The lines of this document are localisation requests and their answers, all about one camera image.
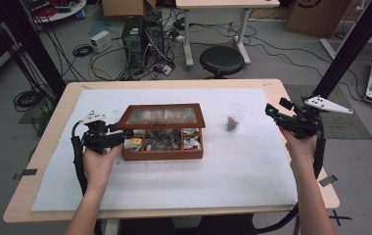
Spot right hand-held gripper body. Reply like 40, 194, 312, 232
273, 95, 354, 140

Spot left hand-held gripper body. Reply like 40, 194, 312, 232
79, 110, 126, 155

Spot clear plastic cup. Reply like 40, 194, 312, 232
225, 103, 248, 134

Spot wooden box with glass lid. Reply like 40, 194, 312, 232
115, 103, 207, 162

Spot small brown dried lump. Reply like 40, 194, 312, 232
226, 117, 240, 132

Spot person's right hand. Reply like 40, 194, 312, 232
278, 126, 319, 170

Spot person's left hand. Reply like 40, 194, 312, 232
82, 145, 123, 194

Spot heap of dark dried pieces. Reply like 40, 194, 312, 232
145, 128, 182, 152

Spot grey floor mat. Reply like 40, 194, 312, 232
283, 83, 372, 141

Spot black tape strip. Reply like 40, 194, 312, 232
318, 174, 339, 188
12, 168, 38, 181

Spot white and red packets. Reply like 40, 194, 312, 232
183, 135, 202, 151

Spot black round stool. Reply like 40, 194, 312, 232
199, 45, 246, 79

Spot black computer tower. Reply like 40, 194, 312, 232
121, 14, 147, 69
144, 11, 166, 57

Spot small white box device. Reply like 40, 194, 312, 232
90, 29, 113, 54

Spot large closed cardboard box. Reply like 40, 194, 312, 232
285, 0, 359, 38

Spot black tape cross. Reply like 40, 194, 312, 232
329, 210, 352, 227

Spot beige desk with white legs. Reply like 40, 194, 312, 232
175, 0, 281, 70

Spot open brown cardboard box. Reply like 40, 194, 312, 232
101, 0, 158, 18

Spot person's dark lap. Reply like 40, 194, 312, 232
118, 213, 258, 235

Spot round white table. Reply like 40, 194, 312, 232
26, 0, 87, 24

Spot thick black gripper cable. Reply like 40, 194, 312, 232
70, 120, 89, 197
256, 125, 326, 234

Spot black metal post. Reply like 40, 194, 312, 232
311, 0, 372, 99
0, 0, 67, 98

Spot coiled black cable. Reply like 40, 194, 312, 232
72, 43, 94, 58
13, 89, 45, 113

